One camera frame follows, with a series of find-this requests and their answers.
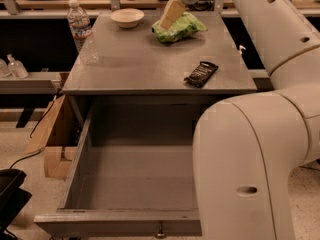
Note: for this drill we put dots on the clear sanitizer pump bottle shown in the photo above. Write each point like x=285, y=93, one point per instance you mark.
x=16, y=67

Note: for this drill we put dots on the open grey top drawer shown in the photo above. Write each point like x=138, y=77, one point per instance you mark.
x=131, y=174

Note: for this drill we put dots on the clear plastic water bottle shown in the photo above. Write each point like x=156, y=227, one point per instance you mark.
x=82, y=33

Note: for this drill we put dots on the white ceramic bowl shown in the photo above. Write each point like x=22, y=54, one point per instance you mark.
x=127, y=18

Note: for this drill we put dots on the brass drawer knob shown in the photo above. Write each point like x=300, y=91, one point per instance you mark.
x=160, y=234

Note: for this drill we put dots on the small white pump dispenser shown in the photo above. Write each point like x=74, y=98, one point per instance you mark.
x=241, y=49

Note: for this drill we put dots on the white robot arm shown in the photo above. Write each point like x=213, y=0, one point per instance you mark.
x=245, y=147

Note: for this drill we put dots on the black bin at lower left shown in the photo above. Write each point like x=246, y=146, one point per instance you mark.
x=12, y=198

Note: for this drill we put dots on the cardboard box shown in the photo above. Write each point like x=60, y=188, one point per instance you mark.
x=54, y=138

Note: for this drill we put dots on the grey cabinet with top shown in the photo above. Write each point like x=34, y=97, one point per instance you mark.
x=134, y=62

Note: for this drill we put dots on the green rice chip bag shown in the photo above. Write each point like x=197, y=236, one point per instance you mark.
x=185, y=26

